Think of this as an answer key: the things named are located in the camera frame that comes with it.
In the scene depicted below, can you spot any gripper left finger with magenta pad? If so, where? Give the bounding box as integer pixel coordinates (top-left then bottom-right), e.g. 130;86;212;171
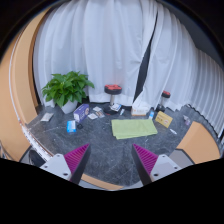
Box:
39;143;92;185

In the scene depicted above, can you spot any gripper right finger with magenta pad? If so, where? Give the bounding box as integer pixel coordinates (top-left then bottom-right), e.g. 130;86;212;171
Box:
130;143;182;186

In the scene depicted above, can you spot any green folded towel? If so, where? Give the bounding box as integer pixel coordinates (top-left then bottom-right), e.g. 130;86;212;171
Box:
111;119;157;139

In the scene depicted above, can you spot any small black round cap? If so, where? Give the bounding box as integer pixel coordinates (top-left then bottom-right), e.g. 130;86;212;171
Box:
77;124;83;129

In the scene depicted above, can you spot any small blue packet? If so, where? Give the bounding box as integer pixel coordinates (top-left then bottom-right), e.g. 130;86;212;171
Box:
67;120;76;133

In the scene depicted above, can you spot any yellow sign card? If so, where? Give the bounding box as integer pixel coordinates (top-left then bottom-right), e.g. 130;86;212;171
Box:
155;111;173;128

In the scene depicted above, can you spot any white card on table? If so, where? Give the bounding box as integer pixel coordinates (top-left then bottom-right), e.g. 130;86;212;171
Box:
88;113;98;120

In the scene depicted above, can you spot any small blue white bottle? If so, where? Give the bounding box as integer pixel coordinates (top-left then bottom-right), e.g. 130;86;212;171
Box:
149;110;155;120

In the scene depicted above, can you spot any purple and white box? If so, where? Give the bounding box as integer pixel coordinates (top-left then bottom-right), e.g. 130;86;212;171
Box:
73;104;89;123

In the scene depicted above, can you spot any beige tissue box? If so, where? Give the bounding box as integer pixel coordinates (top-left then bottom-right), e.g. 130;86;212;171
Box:
131;107;149;116

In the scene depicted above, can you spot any white paper sheet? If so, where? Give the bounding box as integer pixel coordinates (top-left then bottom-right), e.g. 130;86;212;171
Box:
41;113;54;122

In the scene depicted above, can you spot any white plant pot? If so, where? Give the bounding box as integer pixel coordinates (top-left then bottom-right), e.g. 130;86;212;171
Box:
62;101;77;114

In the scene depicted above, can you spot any green potted plant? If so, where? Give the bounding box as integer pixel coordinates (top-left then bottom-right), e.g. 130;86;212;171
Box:
42;71;94;107

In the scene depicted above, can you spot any red and black stool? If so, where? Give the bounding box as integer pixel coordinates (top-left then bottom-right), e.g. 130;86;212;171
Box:
104;84;122;105

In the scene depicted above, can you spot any white curtain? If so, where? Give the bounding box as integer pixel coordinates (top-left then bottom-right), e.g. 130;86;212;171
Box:
33;0;224;134

